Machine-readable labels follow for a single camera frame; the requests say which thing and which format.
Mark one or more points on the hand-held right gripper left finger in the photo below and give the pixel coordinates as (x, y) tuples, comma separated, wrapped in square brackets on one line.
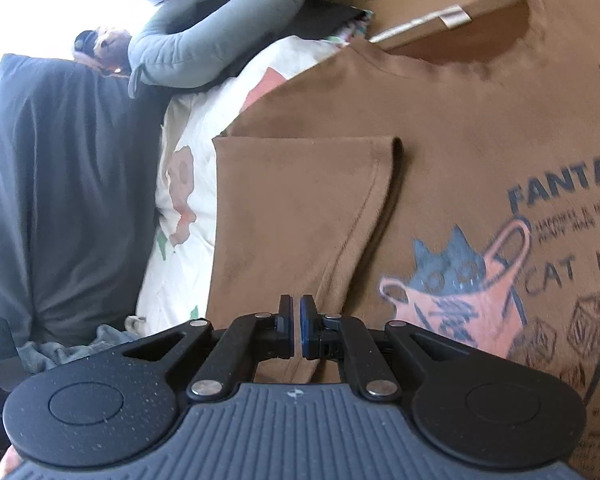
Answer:
[(286, 325)]

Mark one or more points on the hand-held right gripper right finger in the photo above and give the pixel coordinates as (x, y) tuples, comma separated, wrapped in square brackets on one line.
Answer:
[(307, 325)]

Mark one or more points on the brown printed t-shirt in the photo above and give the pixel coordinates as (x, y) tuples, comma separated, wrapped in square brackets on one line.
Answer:
[(455, 160)]

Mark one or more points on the blue-grey garment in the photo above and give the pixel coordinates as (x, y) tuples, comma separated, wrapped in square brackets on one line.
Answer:
[(70, 352)]

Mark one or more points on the dark grey pillow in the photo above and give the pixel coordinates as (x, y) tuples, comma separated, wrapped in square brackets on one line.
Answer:
[(65, 185)]

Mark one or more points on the cream bear print blanket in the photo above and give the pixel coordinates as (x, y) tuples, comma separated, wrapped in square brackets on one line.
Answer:
[(190, 125)]

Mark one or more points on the grey curved neck pillow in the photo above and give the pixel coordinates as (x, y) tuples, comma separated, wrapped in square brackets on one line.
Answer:
[(220, 35)]

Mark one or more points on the floral patterned cloth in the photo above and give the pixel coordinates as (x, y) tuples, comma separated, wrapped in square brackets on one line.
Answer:
[(357, 27)]

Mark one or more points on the brown teddy bear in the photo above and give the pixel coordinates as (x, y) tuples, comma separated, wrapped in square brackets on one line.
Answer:
[(105, 47)]

